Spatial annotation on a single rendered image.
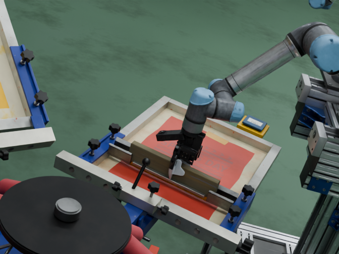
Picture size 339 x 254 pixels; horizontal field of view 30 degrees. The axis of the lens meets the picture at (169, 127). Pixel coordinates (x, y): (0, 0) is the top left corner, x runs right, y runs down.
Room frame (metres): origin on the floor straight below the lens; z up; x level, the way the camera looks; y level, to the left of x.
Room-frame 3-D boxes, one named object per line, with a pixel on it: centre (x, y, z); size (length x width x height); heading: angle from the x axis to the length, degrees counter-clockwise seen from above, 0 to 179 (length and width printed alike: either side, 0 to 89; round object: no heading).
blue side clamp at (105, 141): (2.03, 0.22, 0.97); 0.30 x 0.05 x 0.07; 165
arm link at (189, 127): (1.98, -0.08, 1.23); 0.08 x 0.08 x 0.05
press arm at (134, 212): (1.64, 0.04, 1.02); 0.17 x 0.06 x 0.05; 165
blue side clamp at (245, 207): (1.88, -0.32, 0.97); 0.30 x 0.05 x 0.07; 165
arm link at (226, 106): (2.02, -0.17, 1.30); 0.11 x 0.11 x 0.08; 16
